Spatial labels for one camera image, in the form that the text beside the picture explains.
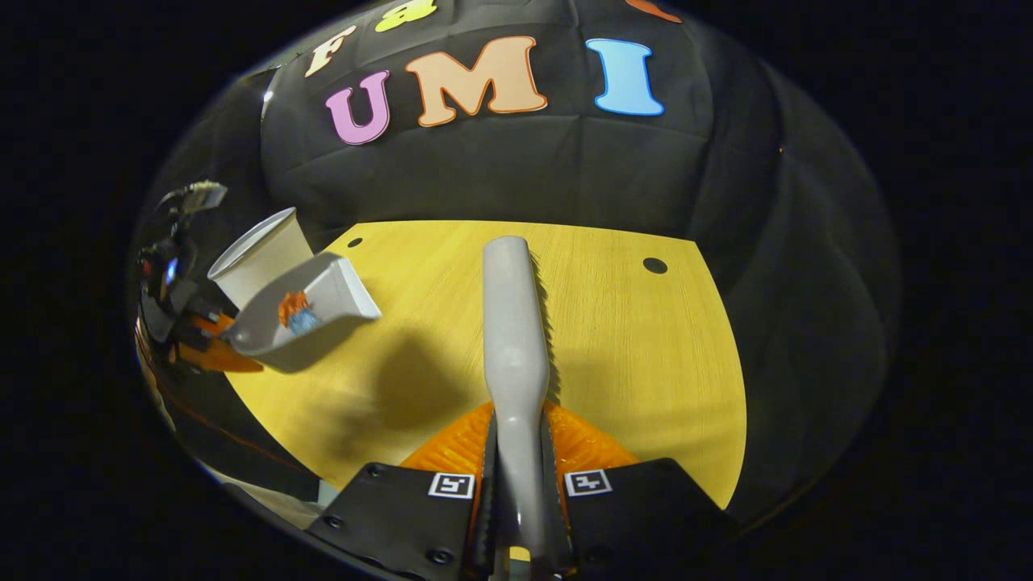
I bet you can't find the orange trash scrap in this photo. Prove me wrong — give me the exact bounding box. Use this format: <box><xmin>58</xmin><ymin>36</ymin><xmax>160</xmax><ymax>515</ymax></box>
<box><xmin>278</xmin><ymin>291</ymin><xmax>312</xmax><ymax>328</ymax></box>

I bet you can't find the grey dustpan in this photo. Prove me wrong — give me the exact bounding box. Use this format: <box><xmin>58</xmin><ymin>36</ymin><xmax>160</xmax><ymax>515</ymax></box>
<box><xmin>222</xmin><ymin>253</ymin><xmax>383</xmax><ymax>374</ymax></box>

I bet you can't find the grey small broom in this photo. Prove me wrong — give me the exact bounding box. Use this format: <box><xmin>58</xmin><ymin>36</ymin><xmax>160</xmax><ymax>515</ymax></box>
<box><xmin>482</xmin><ymin>236</ymin><xmax>558</xmax><ymax>581</ymax></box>

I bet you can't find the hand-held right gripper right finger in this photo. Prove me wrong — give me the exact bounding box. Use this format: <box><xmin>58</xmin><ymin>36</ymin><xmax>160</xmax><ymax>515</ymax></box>
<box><xmin>542</xmin><ymin>401</ymin><xmax>739</xmax><ymax>578</ymax></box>

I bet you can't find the white garbage bin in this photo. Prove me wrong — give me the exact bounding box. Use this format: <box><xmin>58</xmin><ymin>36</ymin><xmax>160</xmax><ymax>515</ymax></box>
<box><xmin>207</xmin><ymin>207</ymin><xmax>316</xmax><ymax>311</ymax></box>

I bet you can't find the black backdrop cloth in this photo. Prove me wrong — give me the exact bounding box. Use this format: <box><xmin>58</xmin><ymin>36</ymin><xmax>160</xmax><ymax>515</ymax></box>
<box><xmin>133</xmin><ymin>0</ymin><xmax>901</xmax><ymax>517</ymax></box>

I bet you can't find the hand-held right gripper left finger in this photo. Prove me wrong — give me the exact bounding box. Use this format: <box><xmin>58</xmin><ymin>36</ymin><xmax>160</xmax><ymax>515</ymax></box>
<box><xmin>307</xmin><ymin>401</ymin><xmax>497</xmax><ymax>581</ymax></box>

